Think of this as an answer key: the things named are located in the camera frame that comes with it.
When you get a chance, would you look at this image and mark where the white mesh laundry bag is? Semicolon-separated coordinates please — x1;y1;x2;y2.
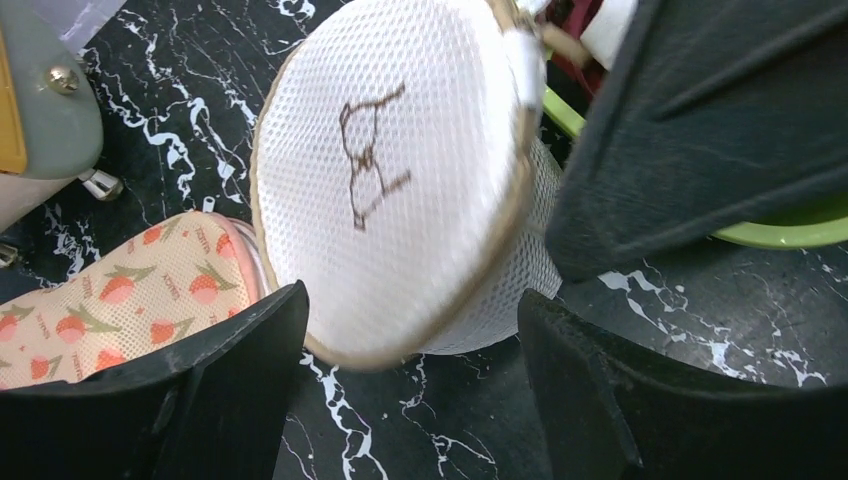
250;0;562;371

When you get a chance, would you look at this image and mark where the floral print laundry bag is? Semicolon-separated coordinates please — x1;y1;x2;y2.
1;211;270;390

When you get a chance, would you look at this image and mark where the dark red garment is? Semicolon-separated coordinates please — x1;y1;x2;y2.
545;0;606;99

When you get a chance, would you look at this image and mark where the green plastic basin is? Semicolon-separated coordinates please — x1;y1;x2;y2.
543;88;847;250

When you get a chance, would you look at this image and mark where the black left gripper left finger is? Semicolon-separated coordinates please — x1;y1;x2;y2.
1;282;310;479

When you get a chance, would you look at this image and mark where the white garment in basin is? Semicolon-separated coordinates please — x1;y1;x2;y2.
580;0;639;71

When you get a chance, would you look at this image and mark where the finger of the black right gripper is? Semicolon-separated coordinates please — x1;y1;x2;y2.
546;1;847;281

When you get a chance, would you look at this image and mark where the toy washing machine drum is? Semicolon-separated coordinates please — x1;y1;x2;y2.
1;1;124;230

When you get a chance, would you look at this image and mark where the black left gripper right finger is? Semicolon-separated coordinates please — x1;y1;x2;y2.
517;290;847;479

